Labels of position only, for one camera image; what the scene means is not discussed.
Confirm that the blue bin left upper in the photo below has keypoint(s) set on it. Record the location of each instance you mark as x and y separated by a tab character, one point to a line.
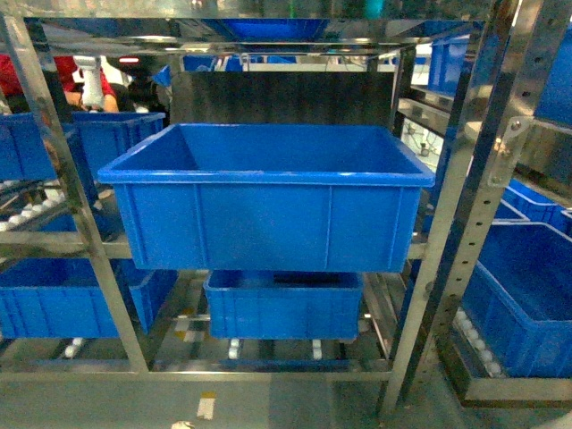
104	136

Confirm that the blue bin lower shelf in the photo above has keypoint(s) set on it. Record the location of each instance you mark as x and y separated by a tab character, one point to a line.
283	305

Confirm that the person in red shirt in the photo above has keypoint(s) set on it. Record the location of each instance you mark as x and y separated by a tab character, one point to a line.
66	67

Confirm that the steel rack post left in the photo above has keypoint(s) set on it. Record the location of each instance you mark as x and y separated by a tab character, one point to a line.
36	70

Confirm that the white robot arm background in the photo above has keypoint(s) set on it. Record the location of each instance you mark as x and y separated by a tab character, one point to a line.
90	66

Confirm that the blue bin right rack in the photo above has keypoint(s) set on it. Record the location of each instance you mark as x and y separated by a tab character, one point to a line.
519	299

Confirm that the steel rack post right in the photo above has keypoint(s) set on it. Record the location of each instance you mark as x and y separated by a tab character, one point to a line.
505	70

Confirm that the dark back panel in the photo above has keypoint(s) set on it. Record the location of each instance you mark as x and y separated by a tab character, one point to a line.
305	97

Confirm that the blue bin left lower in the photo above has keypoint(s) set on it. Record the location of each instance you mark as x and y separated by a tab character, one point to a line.
61	298

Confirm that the blue bin on shelf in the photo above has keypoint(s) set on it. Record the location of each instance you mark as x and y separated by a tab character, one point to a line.
269	197

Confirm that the steel rack post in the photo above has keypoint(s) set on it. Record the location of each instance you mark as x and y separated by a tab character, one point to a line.
36	70
505	70

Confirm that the steel upper shelf rail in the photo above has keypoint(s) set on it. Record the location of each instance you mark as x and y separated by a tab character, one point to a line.
151	36

